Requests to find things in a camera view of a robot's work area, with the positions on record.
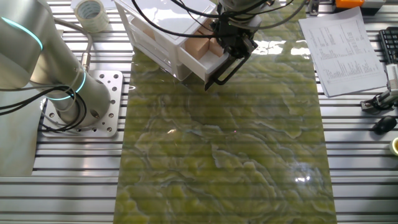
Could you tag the black computer mouse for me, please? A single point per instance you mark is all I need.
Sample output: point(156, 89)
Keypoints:
point(385, 124)

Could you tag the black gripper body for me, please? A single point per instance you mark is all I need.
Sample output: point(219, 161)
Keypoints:
point(234, 31)

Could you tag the white plastic drawer cabinet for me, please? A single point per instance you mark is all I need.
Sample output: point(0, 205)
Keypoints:
point(161, 12)

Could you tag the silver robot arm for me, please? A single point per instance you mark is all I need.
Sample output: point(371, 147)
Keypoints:
point(62, 62)

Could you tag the pale yellow roll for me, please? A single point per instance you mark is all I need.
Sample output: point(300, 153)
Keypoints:
point(395, 146)

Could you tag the small grey clamp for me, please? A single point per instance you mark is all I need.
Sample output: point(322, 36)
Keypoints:
point(314, 9)

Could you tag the green marble pattern mat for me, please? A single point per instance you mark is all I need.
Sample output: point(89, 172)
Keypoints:
point(217, 155)

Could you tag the paper sheet with printed tables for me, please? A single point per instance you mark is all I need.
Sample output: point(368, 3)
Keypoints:
point(342, 62)

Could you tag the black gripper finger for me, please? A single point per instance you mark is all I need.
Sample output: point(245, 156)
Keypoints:
point(248, 48)
point(231, 50)

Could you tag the white plain drawer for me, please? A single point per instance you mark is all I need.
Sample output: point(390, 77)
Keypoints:
point(157, 57)

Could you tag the black keyboard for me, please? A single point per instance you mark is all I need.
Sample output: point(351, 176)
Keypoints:
point(390, 40)

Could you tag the orange block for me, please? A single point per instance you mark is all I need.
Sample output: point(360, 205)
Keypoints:
point(349, 3)

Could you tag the clear tape roll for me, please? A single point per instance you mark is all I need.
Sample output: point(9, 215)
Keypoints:
point(99, 21)

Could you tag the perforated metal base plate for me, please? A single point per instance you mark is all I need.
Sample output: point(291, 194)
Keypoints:
point(115, 93)

